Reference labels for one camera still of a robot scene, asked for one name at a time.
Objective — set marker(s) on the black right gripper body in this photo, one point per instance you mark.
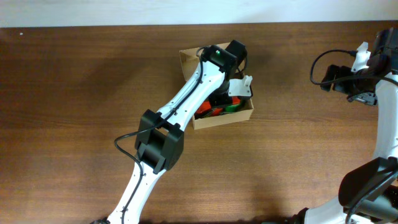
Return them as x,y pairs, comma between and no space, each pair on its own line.
353,88

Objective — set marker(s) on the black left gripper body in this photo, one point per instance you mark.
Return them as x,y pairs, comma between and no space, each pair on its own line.
221,94

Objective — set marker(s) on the green tape roll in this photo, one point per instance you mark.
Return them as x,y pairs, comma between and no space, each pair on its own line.
233,108

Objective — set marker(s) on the cardboard box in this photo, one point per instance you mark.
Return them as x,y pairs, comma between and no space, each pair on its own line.
189,63

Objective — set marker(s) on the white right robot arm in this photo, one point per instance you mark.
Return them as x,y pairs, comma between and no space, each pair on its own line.
367,194

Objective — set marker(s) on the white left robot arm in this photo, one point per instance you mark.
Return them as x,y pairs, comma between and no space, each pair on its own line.
218,85

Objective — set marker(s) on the red highlighter marker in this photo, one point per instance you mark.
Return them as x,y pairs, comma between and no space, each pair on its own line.
204,107

